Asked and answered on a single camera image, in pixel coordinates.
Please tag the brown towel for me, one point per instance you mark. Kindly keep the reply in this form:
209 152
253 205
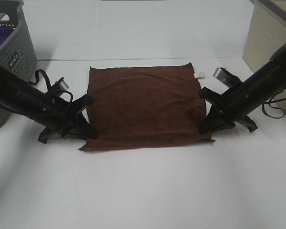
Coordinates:
139 107

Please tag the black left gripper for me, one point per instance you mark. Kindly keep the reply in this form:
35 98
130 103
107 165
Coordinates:
67 121

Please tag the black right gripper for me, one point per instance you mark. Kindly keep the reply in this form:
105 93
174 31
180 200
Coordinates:
232 106

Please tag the grey perforated basket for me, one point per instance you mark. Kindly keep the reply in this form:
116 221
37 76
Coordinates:
17 56

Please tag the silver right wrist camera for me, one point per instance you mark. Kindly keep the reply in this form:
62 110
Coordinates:
226 77

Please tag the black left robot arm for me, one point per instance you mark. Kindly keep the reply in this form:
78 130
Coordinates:
50 105

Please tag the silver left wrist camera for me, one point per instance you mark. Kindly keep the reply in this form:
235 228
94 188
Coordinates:
60 86

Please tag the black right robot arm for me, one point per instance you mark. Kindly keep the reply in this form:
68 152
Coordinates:
269 80

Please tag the beige storage bin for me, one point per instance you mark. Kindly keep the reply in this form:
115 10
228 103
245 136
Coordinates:
267 34

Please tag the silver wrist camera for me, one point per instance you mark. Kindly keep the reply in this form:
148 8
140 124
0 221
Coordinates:
60 86
226 77

